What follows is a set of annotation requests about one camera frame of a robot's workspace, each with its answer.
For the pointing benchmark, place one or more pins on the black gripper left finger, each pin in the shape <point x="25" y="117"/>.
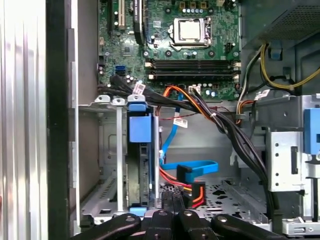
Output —
<point x="161" y="225"/>

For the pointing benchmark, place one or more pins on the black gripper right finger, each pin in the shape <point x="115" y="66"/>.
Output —
<point x="192" y="225"/>

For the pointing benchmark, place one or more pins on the hard disk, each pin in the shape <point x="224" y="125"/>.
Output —
<point x="140" y="125"/>

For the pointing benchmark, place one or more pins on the metal disk bay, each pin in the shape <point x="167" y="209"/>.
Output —
<point x="107" y="140"/>

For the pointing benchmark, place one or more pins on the metal optical drive cage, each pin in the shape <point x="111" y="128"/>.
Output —
<point x="280" y="160"/>

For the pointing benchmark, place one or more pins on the black PC case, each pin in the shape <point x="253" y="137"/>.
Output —
<point x="57" y="125"/>

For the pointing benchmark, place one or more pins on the black RAM slot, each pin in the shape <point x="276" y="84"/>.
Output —
<point x="192" y="64"/>
<point x="192" y="75"/>

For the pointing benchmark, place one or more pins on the blue plastic drive latch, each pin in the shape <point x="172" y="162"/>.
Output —
<point x="312" y="130"/>

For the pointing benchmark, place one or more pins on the green motherboard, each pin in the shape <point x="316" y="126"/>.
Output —
<point x="120" y="50"/>

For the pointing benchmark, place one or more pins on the metal socket cover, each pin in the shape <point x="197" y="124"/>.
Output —
<point x="205" y="32"/>

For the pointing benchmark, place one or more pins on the silver CPU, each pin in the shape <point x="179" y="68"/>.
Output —
<point x="188" y="30"/>

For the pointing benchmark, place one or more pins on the CPU socket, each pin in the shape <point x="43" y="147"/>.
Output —
<point x="188" y="30"/>

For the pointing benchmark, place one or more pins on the black graphics card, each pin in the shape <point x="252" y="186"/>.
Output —
<point x="139" y="22"/>

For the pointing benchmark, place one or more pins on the white expansion slot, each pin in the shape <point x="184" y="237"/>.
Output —
<point x="121" y="15"/>

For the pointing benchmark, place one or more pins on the grey power supply unit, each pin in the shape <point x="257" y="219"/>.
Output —
<point x="287" y="22"/>

